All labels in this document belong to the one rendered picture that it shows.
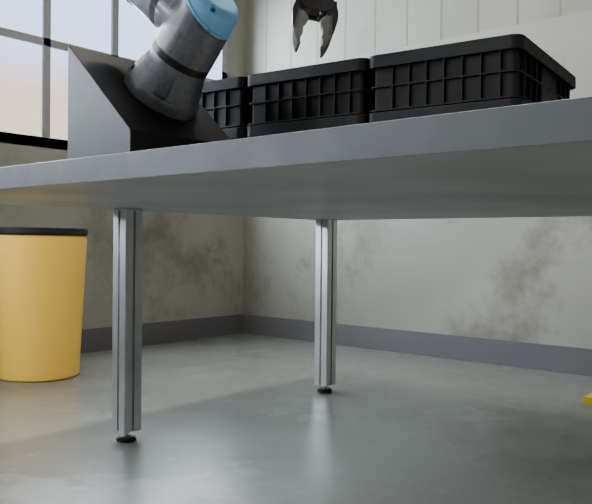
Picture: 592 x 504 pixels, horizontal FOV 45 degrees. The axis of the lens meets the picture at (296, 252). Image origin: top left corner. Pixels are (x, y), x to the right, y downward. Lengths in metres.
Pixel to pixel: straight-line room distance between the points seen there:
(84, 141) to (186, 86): 0.21
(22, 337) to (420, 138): 2.48
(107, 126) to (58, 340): 1.84
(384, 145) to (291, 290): 3.50
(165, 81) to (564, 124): 0.85
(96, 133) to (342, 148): 0.64
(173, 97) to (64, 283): 1.78
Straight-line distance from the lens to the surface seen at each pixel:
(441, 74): 1.38
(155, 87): 1.38
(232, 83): 1.62
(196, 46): 1.36
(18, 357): 3.09
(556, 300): 3.45
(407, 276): 3.78
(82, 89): 1.41
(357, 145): 0.81
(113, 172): 1.12
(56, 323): 3.06
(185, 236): 4.19
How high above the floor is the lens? 0.57
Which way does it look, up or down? 1 degrees down
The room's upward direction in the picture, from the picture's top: 1 degrees clockwise
